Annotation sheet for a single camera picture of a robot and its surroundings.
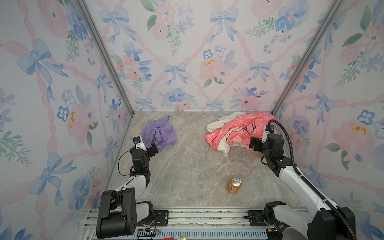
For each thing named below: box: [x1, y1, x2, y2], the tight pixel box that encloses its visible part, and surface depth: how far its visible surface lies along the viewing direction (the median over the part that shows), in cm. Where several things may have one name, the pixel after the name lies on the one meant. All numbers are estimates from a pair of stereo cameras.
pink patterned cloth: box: [205, 111, 276, 150], surface depth 97 cm
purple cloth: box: [140, 115, 178, 151], surface depth 102 cm
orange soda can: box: [227, 176, 243, 195], surface depth 76 cm
